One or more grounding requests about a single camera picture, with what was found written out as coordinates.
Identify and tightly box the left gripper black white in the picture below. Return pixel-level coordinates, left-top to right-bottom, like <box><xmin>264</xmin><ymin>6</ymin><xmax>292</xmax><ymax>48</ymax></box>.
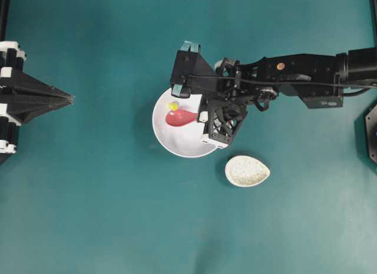
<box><xmin>0</xmin><ymin>40</ymin><xmax>73</xmax><ymax>154</ymax></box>

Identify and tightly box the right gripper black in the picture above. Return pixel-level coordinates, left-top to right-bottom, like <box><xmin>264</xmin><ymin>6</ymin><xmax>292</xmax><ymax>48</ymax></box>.
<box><xmin>199</xmin><ymin>58</ymin><xmax>250</xmax><ymax>149</ymax></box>

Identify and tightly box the red plastic spoon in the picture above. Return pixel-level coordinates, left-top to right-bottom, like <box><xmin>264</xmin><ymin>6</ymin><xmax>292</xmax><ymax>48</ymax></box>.
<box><xmin>165</xmin><ymin>109</ymin><xmax>198</xmax><ymax>127</ymax></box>

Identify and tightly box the yellow hexagonal prism block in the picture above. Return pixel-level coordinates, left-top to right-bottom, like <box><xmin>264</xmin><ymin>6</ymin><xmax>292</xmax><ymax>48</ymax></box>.
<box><xmin>168</xmin><ymin>101</ymin><xmax>180</xmax><ymax>111</ymax></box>

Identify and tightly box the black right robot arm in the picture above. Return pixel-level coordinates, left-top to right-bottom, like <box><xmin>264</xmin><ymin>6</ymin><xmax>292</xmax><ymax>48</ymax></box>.
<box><xmin>199</xmin><ymin>48</ymin><xmax>376</xmax><ymax>148</ymax></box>

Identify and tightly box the white round bowl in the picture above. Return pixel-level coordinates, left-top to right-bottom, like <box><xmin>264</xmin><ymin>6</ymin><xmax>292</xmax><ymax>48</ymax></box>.
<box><xmin>152</xmin><ymin>88</ymin><xmax>217</xmax><ymax>158</ymax></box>

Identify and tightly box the white speckled teardrop dish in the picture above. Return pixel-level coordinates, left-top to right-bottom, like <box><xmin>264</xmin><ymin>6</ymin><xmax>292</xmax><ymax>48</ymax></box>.
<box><xmin>224</xmin><ymin>156</ymin><xmax>270</xmax><ymax>187</ymax></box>

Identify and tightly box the black octagonal base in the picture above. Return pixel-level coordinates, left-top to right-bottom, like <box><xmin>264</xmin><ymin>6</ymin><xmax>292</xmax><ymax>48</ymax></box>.
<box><xmin>354</xmin><ymin>102</ymin><xmax>376</xmax><ymax>169</ymax></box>

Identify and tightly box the black camera cable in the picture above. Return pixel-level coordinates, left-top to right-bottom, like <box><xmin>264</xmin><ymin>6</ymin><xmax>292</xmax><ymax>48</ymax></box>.
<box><xmin>181</xmin><ymin>75</ymin><xmax>377</xmax><ymax>89</ymax></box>

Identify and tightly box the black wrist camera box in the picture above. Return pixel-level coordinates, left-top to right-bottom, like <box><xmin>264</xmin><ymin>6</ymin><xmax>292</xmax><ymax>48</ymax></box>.
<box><xmin>170</xmin><ymin>41</ymin><xmax>218</xmax><ymax>98</ymax></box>

